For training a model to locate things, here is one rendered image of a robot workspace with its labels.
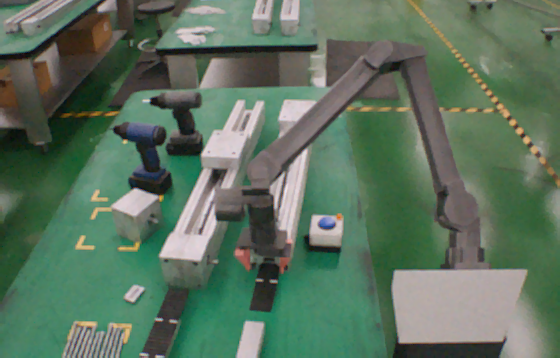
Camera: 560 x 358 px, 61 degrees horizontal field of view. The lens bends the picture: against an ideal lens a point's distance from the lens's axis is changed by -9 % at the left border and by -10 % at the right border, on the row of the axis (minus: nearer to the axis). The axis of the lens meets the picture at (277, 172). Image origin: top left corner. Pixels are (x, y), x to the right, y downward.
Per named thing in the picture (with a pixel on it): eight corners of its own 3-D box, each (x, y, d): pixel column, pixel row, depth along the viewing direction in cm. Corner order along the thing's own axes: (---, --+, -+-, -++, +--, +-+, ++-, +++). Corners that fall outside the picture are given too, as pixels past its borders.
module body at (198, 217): (214, 265, 129) (210, 239, 124) (176, 261, 130) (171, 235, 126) (265, 122, 196) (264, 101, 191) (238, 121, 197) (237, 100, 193)
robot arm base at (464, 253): (493, 270, 101) (476, 270, 113) (492, 231, 102) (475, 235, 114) (452, 270, 102) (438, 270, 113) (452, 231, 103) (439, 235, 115)
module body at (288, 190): (289, 271, 126) (289, 245, 122) (249, 268, 127) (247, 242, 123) (316, 124, 193) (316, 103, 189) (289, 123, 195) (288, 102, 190)
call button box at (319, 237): (340, 253, 131) (341, 234, 128) (302, 251, 133) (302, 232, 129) (342, 234, 138) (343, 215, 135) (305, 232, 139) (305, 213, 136)
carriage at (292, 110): (312, 139, 171) (312, 121, 167) (278, 138, 172) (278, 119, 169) (316, 118, 184) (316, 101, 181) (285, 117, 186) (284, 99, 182)
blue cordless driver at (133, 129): (164, 198, 154) (154, 133, 143) (112, 186, 160) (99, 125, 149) (176, 184, 161) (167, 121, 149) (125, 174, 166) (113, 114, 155)
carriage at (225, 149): (239, 177, 152) (238, 157, 149) (203, 175, 154) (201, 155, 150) (249, 150, 166) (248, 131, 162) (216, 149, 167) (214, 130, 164)
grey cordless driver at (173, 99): (203, 156, 175) (197, 96, 164) (147, 156, 176) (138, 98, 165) (207, 145, 182) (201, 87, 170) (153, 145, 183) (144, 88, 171)
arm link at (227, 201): (268, 161, 109) (270, 169, 117) (213, 161, 109) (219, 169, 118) (268, 219, 106) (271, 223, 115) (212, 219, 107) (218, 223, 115)
